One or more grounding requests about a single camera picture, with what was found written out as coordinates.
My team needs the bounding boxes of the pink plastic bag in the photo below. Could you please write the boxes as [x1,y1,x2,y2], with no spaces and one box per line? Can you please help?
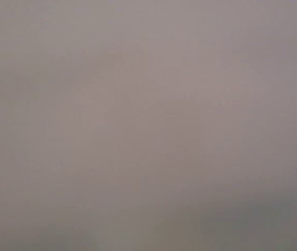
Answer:
[0,1,297,250]

